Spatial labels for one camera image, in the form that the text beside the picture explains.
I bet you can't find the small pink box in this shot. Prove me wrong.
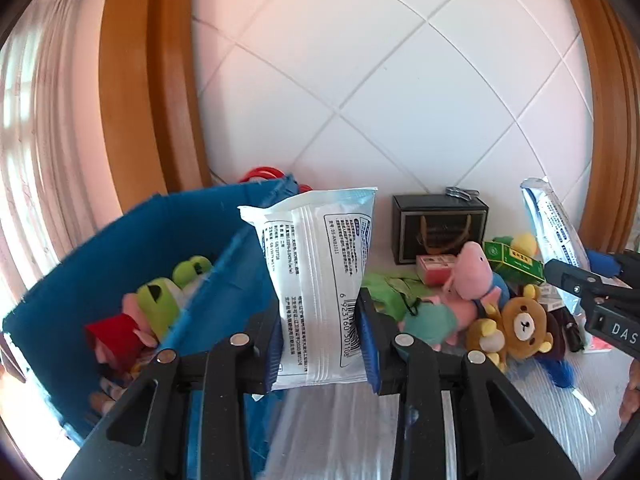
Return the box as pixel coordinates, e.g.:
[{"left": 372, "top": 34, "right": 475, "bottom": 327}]
[{"left": 416, "top": 254, "right": 458, "bottom": 286}]

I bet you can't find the blue fuzzy item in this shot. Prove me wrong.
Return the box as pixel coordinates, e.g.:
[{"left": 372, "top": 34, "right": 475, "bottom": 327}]
[{"left": 542, "top": 355, "right": 576, "bottom": 391}]

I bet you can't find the white curtain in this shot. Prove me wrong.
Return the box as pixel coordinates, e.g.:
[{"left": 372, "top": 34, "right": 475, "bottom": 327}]
[{"left": 0, "top": 0, "right": 121, "bottom": 321}]

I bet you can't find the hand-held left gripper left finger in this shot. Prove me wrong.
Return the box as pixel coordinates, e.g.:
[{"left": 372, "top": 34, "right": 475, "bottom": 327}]
[{"left": 60, "top": 310, "right": 286, "bottom": 480}]

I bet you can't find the red plastic case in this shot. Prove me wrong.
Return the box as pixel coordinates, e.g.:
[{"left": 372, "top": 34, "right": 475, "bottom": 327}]
[{"left": 239, "top": 165, "right": 281, "bottom": 183}]

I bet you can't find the yellow duck plush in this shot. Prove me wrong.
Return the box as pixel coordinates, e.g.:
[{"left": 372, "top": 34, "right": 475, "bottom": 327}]
[{"left": 510, "top": 232, "right": 538, "bottom": 256}]

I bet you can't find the pink pig plush red dress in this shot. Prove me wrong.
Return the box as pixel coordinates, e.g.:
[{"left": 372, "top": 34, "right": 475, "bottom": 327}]
[{"left": 84, "top": 292, "right": 158, "bottom": 368}]

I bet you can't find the pink pig plush blue body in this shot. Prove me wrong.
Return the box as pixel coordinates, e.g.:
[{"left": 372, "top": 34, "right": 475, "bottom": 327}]
[{"left": 442, "top": 241, "right": 511, "bottom": 311}]

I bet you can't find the person's right hand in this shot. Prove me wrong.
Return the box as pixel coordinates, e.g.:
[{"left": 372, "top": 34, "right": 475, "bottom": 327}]
[{"left": 620, "top": 360, "right": 640, "bottom": 426}]

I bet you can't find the black tube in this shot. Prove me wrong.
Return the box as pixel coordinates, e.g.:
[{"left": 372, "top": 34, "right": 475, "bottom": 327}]
[{"left": 562, "top": 310, "right": 583, "bottom": 353}]

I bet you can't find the white plastic strip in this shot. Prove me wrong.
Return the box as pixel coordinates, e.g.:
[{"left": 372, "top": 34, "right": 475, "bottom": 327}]
[{"left": 570, "top": 392, "right": 596, "bottom": 416}]

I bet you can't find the blue plastic crate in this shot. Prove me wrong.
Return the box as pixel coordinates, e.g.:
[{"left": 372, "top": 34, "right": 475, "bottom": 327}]
[{"left": 2, "top": 174, "right": 301, "bottom": 446}]

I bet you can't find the wooden wall frame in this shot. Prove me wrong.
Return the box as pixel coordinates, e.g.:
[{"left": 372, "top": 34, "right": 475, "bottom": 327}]
[
  {"left": 100, "top": 0, "right": 213, "bottom": 216},
  {"left": 550, "top": 0, "right": 640, "bottom": 251}
]

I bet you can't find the small red white box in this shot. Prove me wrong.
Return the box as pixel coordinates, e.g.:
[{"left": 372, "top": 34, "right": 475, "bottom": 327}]
[{"left": 542, "top": 285, "right": 566, "bottom": 311}]

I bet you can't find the green frog plush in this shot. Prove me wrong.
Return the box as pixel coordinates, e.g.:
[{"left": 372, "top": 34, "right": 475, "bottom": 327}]
[{"left": 137, "top": 256, "right": 213, "bottom": 341}]

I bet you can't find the green medicine box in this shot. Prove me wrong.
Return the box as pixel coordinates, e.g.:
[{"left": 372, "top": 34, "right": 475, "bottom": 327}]
[{"left": 483, "top": 240, "right": 546, "bottom": 286}]

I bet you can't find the black gift box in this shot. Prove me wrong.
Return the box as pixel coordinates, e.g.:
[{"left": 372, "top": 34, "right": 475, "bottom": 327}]
[{"left": 391, "top": 193, "right": 490, "bottom": 266}]

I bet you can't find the dark cloth item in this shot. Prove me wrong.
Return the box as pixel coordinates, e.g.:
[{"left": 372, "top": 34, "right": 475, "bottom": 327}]
[{"left": 542, "top": 307, "right": 568, "bottom": 361}]

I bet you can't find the pink pig plush teal body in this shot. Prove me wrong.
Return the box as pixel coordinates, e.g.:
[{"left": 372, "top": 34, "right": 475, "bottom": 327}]
[{"left": 397, "top": 292, "right": 481, "bottom": 353}]

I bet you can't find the green fabric pouch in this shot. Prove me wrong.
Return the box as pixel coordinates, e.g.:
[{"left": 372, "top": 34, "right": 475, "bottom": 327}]
[{"left": 361, "top": 270, "right": 426, "bottom": 321}]

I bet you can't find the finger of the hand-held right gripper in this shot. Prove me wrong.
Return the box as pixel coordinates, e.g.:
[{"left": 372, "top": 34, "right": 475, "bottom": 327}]
[
  {"left": 543, "top": 258, "right": 608, "bottom": 306},
  {"left": 585, "top": 250, "right": 640, "bottom": 283}
]

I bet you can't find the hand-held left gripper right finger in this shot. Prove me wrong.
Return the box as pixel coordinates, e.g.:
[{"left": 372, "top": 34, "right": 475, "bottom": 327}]
[{"left": 354, "top": 287, "right": 583, "bottom": 480}]

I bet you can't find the brown bear plush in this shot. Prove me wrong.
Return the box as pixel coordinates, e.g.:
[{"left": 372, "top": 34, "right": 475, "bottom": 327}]
[{"left": 465, "top": 284, "right": 556, "bottom": 373}]

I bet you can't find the white wet wipes packet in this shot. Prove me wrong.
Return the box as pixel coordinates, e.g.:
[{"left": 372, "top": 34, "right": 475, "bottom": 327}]
[
  {"left": 237, "top": 187, "right": 378, "bottom": 391},
  {"left": 520, "top": 177, "right": 593, "bottom": 321}
]

